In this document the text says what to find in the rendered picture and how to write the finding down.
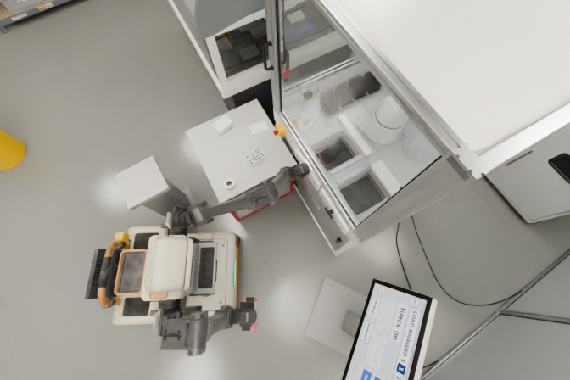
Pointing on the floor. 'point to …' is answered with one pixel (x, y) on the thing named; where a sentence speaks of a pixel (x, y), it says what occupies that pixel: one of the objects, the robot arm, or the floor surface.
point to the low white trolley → (240, 145)
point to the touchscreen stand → (336, 316)
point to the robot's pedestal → (152, 188)
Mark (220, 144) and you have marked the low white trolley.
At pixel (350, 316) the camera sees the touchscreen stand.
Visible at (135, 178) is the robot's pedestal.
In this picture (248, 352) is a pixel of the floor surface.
